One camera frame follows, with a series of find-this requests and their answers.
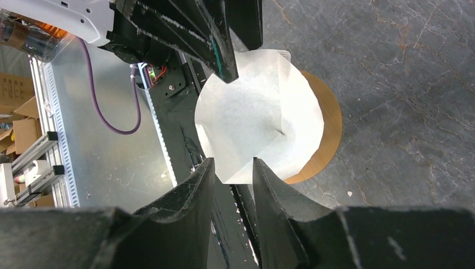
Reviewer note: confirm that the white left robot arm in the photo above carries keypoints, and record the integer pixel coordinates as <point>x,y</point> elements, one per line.
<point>97,23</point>

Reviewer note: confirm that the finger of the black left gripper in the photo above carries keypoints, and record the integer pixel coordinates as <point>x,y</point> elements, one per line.
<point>198,29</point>
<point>245,19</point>

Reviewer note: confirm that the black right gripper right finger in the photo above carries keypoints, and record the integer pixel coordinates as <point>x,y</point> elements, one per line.
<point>296,232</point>

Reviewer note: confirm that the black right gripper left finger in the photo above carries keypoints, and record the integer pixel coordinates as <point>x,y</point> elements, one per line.
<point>171,232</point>

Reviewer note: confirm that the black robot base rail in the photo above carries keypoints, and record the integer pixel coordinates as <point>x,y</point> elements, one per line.
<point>172,92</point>

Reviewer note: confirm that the single white paper filter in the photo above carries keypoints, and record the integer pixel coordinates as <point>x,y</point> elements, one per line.
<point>269,112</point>

